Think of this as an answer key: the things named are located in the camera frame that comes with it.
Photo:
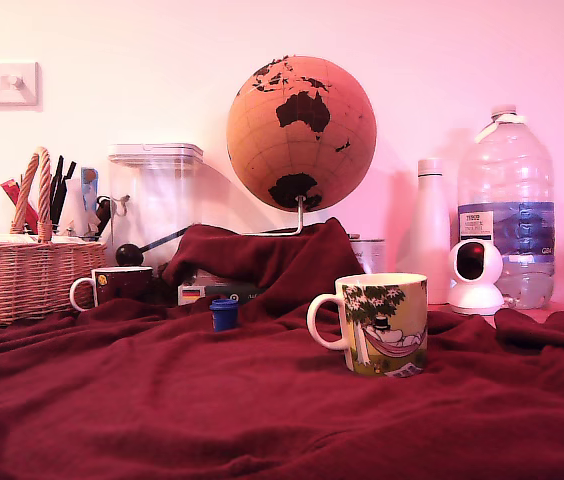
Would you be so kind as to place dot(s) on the clear plastic container with lid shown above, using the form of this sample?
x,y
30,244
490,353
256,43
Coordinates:
x,y
162,200

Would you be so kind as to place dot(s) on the black thin utensil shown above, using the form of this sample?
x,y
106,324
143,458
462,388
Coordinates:
x,y
68,172
56,190

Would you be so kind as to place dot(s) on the red flat utensil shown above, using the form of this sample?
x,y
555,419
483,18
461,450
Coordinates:
x,y
12,192

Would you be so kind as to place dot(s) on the white slim bottle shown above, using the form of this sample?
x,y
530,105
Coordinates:
x,y
429,225

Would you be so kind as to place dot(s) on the dark box with flag print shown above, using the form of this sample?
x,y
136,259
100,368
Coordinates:
x,y
192,295

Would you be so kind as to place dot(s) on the dark red fleece cloth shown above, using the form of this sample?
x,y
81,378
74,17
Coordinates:
x,y
212,400

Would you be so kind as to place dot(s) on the cartoon print mug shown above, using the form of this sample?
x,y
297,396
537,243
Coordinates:
x,y
387,325

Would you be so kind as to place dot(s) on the large clear water bottle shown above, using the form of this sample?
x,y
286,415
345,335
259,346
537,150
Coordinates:
x,y
507,175

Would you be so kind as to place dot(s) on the blue coffee capsule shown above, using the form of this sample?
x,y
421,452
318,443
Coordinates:
x,y
223,317

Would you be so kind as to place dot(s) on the cork globe on metal stand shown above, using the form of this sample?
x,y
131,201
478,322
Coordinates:
x,y
302,150

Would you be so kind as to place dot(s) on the white cardboard box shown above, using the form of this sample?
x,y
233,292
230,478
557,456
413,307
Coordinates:
x,y
212,278

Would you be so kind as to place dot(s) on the small white round camera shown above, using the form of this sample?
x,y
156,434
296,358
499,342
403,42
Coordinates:
x,y
477,295

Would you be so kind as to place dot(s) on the black round-headed ladle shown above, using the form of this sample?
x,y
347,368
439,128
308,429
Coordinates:
x,y
129,255

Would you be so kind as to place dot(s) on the metal tin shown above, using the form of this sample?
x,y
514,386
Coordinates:
x,y
369,255

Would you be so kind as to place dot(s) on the blue tool with cork disc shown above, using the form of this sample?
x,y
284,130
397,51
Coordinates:
x,y
89,182

